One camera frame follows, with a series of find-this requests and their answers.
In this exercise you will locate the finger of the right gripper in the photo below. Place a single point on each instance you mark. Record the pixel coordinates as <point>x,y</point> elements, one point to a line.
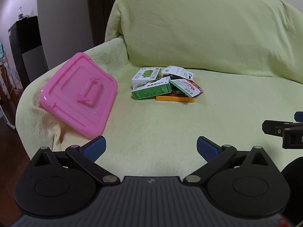
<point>276,128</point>

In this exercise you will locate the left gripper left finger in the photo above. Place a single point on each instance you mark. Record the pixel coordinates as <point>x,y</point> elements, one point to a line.
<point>85,157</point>

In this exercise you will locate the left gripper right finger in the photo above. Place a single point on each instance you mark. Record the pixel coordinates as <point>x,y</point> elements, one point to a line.
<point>216,157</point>

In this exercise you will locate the orange red box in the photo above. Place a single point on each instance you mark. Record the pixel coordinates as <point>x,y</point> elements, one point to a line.
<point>176,98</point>

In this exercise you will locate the red white battery card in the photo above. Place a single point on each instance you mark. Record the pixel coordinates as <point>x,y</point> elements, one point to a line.
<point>188,87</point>

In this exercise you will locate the green white spray box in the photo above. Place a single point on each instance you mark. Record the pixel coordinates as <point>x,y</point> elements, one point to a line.
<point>152,88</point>

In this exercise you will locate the white green clover box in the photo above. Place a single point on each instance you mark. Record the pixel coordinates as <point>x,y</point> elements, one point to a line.
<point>145,75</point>

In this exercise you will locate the pink plastic bin lid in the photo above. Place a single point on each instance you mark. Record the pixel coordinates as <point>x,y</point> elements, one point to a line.
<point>80,94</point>

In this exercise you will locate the green covered sofa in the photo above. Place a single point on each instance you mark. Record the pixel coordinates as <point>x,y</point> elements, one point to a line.
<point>246,56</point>

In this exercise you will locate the white blue battery card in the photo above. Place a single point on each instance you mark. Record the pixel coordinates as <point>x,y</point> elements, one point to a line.
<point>178,72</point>

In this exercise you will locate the black cabinet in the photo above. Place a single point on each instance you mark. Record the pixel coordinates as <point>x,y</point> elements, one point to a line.
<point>27,50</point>

